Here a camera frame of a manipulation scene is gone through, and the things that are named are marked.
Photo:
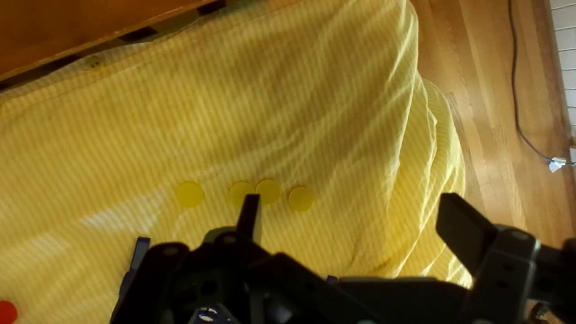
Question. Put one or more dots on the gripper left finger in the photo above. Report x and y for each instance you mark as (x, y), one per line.
(216, 270)

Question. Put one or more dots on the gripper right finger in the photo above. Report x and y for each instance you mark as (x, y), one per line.
(508, 261)

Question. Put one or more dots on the yellow disk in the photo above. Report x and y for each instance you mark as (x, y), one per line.
(269, 190)
(189, 194)
(300, 199)
(237, 191)

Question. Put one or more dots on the red disk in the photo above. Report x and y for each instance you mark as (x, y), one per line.
(6, 312)

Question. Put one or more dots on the white plug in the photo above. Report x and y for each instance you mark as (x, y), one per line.
(557, 164)

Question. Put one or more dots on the yellow striped cloth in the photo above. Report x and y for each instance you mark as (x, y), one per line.
(270, 112)

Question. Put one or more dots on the brown wooden furniture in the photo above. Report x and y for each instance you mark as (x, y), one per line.
(67, 27)

